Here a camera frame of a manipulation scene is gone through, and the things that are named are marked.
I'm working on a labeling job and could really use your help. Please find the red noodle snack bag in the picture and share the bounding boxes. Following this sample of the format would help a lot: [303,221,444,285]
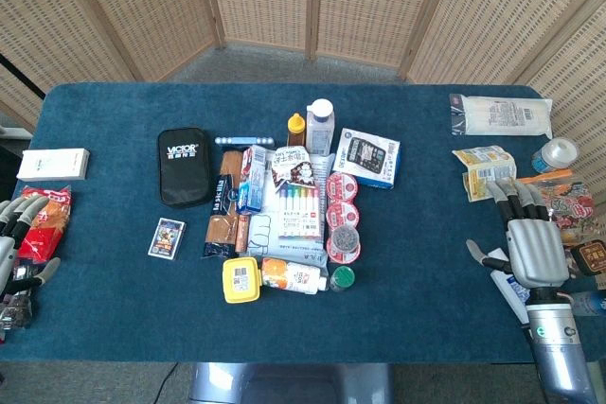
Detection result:
[13,184,73,266]

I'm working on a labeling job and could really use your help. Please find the white illustrated pouch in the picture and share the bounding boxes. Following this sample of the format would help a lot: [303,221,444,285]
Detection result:
[270,145,317,192]

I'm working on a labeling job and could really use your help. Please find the colourful snack zip bag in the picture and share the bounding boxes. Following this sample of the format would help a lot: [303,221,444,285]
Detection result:
[515,168,597,235]

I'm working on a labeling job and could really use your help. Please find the white cardboard box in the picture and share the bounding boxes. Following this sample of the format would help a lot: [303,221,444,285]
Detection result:
[16,148,91,183]

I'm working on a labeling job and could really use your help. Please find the white lidded jar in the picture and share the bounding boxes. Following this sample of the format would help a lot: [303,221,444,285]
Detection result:
[530,137,579,174]

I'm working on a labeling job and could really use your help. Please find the calculator box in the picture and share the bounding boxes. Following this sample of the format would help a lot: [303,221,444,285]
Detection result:
[332,127,401,189]

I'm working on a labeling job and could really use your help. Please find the yellow capped honey bottle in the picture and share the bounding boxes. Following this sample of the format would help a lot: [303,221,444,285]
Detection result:
[286,113,305,148]

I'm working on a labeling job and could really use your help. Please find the small orange box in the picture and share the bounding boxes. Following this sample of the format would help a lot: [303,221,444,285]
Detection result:
[234,214,251,255]

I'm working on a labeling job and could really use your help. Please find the white lotion bottle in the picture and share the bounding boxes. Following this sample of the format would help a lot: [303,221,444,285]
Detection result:
[490,269,532,325]

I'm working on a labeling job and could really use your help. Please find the large white plastic package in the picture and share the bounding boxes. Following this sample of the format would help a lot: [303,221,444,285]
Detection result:
[245,150,336,267]

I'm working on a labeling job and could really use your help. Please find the brown chocolate bar pack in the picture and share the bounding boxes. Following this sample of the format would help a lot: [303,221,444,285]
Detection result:
[202,149,243,259]

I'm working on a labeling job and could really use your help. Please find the black floor cable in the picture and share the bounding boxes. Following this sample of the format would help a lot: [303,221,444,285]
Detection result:
[154,361,180,404]

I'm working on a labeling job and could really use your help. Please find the clear bottle white cap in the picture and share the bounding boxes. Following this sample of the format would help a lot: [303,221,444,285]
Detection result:
[305,98,336,155]

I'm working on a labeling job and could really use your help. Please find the red round snack cups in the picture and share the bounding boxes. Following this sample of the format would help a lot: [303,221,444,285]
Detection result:
[326,226,362,264]

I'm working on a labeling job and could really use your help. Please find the orange juice bottle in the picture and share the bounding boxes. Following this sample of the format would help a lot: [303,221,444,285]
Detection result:
[259,256,329,296]

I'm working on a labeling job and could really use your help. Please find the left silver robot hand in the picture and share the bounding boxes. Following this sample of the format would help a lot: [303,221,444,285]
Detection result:
[0,194,62,304]

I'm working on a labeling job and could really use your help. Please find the black bar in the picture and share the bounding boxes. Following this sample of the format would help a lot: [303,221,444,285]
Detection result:
[0,52,47,98]

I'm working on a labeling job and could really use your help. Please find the coloured marker pen set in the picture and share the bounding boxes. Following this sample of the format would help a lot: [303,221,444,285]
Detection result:
[276,184,324,242]

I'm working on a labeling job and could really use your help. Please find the red white sealed cup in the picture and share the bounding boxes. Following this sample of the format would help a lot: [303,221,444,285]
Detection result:
[325,200,362,230]
[325,172,360,202]

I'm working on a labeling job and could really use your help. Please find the white noodle package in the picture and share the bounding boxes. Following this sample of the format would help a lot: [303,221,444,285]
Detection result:
[448,93,554,139]

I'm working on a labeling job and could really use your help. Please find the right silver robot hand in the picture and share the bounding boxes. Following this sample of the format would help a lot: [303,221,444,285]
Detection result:
[466,180,570,290]

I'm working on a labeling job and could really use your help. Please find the green lidded jar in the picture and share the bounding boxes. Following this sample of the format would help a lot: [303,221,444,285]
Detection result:
[329,265,356,292]

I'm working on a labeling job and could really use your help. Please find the yellow lidded container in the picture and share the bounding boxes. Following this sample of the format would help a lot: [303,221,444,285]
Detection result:
[222,256,263,305]

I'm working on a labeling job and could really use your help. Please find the toothpaste box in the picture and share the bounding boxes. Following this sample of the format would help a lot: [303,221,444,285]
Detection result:
[236,144,268,216]

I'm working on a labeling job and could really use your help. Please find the blue tablecloth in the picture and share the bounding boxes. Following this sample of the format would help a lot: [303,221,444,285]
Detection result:
[0,81,606,365]

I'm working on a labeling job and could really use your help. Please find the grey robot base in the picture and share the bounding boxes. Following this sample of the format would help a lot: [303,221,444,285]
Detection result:
[187,361,395,404]

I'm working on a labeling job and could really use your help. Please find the clear water bottle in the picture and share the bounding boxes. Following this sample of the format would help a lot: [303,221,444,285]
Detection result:
[569,290,606,319]

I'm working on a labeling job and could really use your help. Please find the yellow snack packet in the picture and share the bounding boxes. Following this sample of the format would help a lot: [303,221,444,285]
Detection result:
[452,145,518,203]

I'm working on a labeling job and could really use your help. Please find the black Victor zip case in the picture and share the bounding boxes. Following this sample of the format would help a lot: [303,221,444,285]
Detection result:
[156,127,214,209]

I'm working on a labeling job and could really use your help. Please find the playing card box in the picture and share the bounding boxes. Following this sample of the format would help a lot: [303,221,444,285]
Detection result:
[147,217,187,261]

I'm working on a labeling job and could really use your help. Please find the brown labelled dark package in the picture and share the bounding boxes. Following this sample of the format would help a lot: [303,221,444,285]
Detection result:
[569,239,606,278]

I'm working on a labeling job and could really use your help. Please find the dark snack bag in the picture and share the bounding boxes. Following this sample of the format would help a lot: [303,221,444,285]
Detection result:
[0,259,40,333]

